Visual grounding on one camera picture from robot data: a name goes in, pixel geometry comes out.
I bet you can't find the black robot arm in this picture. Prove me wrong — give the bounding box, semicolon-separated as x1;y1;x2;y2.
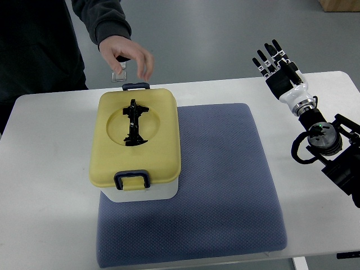
291;108;359;207

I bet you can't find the yellow box lid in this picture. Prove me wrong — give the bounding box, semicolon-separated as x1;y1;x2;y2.
89;88;181;191

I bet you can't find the black table bracket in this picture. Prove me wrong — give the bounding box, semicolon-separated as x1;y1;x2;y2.
336;251;360;259

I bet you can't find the lower floor socket plate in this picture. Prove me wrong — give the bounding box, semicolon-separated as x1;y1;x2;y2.
111;71;127;82

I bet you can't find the blue cushion mat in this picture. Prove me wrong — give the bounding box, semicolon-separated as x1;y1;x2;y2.
97;103;287;268

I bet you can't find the dark sleeve forearm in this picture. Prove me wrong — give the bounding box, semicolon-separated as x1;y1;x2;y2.
71;0;132;45

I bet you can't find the cardboard box corner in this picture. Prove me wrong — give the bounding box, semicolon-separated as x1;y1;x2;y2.
319;0;359;12

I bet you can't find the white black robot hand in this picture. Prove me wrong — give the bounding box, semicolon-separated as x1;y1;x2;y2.
252;39;317;116

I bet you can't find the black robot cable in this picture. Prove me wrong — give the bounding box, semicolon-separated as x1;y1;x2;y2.
291;132;318;164

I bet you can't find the person's hand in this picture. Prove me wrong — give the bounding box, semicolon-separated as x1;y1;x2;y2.
98;35;155;82

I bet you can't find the white storage box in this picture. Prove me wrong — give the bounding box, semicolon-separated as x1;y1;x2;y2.
101;178;178;203

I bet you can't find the person's dark torso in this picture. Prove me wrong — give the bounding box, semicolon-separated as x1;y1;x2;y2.
1;1;86;131

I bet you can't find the white table leg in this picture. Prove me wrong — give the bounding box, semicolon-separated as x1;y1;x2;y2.
292;256;309;270

